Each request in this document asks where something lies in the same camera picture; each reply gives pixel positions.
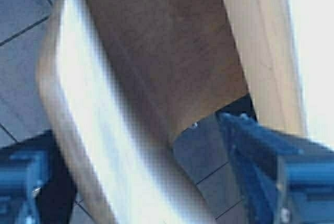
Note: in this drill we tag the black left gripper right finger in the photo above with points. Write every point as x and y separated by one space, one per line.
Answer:
282 178

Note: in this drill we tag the long wooden window counter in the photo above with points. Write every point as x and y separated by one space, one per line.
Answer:
286 51

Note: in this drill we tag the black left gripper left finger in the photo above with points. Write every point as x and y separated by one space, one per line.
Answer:
36 184

